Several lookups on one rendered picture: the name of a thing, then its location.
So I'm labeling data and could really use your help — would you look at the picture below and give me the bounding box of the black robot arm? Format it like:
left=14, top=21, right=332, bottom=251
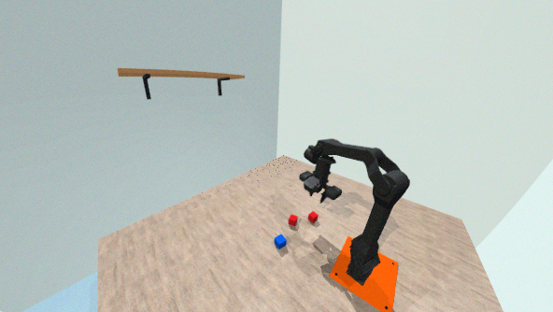
left=304, top=138, right=410, bottom=285

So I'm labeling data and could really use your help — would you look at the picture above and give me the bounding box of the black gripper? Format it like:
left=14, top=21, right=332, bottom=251
left=299, top=169, right=342, bottom=203

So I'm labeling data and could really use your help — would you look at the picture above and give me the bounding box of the blue cube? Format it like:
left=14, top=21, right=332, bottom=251
left=274, top=234, right=286, bottom=249

